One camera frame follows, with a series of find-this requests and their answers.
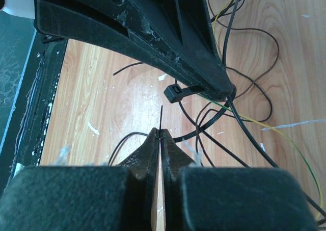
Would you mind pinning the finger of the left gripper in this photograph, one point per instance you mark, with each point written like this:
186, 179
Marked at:
174, 36

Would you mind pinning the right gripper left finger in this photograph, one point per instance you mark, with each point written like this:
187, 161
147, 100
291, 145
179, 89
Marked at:
85, 197

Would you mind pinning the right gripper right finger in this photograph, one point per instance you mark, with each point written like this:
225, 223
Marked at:
221, 198

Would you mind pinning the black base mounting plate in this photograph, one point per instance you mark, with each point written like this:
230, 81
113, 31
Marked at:
40, 87

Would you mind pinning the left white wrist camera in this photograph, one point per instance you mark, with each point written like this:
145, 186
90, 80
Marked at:
19, 8

